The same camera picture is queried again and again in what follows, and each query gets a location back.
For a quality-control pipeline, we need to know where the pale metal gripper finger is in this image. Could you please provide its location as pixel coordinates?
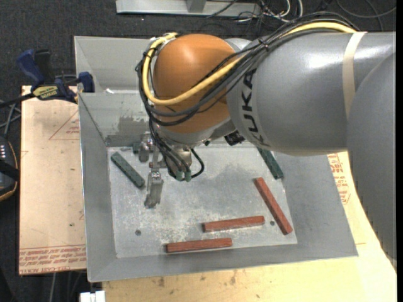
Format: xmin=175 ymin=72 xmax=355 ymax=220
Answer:
xmin=144 ymin=171 xmax=165 ymax=210
xmin=138 ymin=132 xmax=152 ymax=164

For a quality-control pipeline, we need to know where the red-brown flat block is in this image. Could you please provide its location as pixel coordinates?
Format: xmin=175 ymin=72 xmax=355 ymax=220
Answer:
xmin=201 ymin=215 xmax=266 ymax=233
xmin=165 ymin=237 xmax=234 ymax=254
xmin=253 ymin=177 xmax=294 ymax=236

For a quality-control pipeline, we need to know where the dark green flat block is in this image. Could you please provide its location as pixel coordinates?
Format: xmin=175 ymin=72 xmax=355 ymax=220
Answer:
xmin=110 ymin=151 xmax=147 ymax=189
xmin=256 ymin=146 xmax=285 ymax=181

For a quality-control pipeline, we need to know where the grey metal bin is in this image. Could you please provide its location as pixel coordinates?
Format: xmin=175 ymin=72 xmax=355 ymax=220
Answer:
xmin=74 ymin=35 xmax=360 ymax=283

